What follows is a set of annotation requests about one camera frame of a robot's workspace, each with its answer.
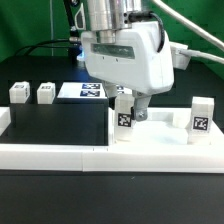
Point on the white square table top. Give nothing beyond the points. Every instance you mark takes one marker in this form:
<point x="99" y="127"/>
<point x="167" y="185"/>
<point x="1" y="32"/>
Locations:
<point x="164" y="126"/>

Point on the white marker base plate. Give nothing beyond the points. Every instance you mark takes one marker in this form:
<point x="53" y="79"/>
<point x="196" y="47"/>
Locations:
<point x="76" y="90"/>

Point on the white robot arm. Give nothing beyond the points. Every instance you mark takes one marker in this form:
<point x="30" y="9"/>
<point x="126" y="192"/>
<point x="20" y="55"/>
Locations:
<point x="105" y="17"/>

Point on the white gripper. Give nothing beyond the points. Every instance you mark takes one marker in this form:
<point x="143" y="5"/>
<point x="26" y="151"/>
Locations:
<point x="133" y="62"/>

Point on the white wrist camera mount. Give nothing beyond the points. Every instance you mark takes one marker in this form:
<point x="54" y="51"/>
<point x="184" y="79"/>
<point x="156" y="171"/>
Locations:
<point x="179" y="60"/>

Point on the white U-shaped fence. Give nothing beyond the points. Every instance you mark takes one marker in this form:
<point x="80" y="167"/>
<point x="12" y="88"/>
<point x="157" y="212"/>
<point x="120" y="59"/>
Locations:
<point x="159" y="158"/>

